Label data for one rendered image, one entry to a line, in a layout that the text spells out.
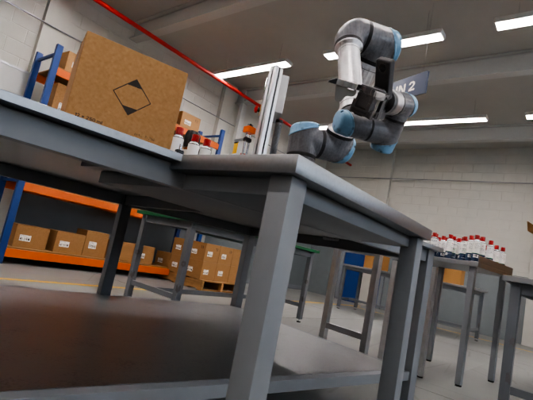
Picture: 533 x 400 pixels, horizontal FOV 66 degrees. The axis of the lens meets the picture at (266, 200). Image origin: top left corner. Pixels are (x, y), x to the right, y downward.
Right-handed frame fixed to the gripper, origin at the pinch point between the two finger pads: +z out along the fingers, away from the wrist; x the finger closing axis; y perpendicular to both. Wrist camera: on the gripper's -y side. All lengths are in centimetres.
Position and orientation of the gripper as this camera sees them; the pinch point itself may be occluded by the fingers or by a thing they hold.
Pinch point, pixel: (351, 86)
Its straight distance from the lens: 111.2
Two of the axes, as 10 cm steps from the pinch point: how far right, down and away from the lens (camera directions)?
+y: -2.8, 8.9, 3.6
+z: -6.8, 0.8, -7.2
